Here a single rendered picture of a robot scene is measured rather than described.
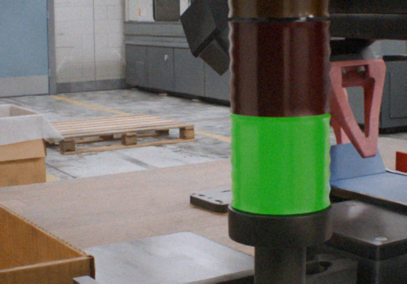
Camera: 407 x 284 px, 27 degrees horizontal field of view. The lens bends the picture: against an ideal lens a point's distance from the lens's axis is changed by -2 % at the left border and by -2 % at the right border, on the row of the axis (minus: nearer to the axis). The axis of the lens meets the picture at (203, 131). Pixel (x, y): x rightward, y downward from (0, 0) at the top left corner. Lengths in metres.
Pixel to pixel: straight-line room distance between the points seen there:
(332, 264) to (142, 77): 11.16
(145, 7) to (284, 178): 11.27
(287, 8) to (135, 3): 11.55
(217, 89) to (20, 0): 3.30
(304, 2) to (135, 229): 0.61
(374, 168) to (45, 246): 0.27
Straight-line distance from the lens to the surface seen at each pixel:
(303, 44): 0.30
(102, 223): 0.91
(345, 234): 0.53
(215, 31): 0.64
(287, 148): 0.30
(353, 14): 0.55
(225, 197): 0.98
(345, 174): 0.68
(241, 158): 0.31
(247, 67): 0.30
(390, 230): 0.54
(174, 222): 0.91
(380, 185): 0.66
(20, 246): 0.66
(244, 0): 0.30
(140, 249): 0.74
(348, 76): 0.68
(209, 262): 0.70
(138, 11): 11.77
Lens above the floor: 1.12
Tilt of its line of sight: 8 degrees down
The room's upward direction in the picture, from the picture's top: 1 degrees counter-clockwise
